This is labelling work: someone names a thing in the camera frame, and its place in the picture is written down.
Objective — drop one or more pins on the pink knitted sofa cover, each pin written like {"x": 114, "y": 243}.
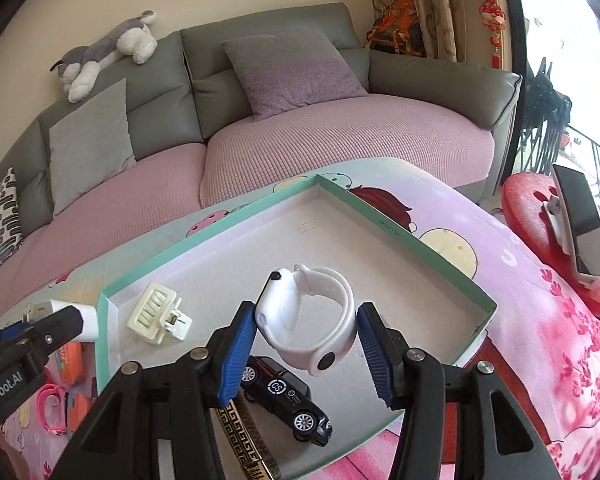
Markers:
{"x": 355, "y": 135}

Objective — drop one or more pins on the beige patterned curtain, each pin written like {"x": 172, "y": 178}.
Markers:
{"x": 440, "y": 5}

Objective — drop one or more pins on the grey white plush dog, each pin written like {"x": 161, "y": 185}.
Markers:
{"x": 105, "y": 50}

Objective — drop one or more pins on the orange backpack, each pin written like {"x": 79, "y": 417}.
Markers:
{"x": 397, "y": 25}

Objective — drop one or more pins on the red hanging ornament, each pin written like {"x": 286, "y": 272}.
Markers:
{"x": 492, "y": 10}

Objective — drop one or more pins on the pink watch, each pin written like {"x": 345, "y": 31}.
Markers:
{"x": 47, "y": 410}

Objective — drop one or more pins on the phone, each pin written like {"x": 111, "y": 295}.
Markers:
{"x": 580, "y": 220}

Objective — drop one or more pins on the white hair claw clip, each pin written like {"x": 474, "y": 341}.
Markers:
{"x": 155, "y": 335}

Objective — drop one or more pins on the white watch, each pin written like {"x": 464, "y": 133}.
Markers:
{"x": 280, "y": 310}

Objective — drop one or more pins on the teal cardboard box tray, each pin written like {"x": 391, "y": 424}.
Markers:
{"x": 380, "y": 270}

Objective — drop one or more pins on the white phone stand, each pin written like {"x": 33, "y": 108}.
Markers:
{"x": 555, "y": 210}

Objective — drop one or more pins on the printed cartoon blanket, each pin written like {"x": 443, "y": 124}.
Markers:
{"x": 530, "y": 310}

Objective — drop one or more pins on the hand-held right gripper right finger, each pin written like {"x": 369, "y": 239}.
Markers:
{"x": 375, "y": 355}

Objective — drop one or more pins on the black white patterned cushion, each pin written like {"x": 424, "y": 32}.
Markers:
{"x": 2, "y": 220}

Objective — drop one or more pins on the black sliding door frame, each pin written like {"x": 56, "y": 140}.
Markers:
{"x": 517, "y": 35}

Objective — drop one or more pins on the salmon orange toy knife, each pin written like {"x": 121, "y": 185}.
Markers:
{"x": 69, "y": 362}

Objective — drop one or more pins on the black toy car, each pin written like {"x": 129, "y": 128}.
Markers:
{"x": 285, "y": 390}

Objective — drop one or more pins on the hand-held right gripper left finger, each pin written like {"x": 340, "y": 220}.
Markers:
{"x": 235, "y": 350}

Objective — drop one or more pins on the purple grey cushion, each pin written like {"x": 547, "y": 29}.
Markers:
{"x": 290, "y": 75}

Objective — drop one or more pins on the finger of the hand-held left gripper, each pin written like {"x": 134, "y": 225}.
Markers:
{"x": 55, "y": 330}
{"x": 10, "y": 332}

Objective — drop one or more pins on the orange blue toy knife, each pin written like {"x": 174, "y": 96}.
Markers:
{"x": 82, "y": 412}

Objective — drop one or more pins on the red plastic stool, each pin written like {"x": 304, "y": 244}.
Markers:
{"x": 530, "y": 220}

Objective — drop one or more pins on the grey sofa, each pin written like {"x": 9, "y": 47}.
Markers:
{"x": 200, "y": 55}

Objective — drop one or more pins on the white charger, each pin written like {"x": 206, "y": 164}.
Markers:
{"x": 87, "y": 325}

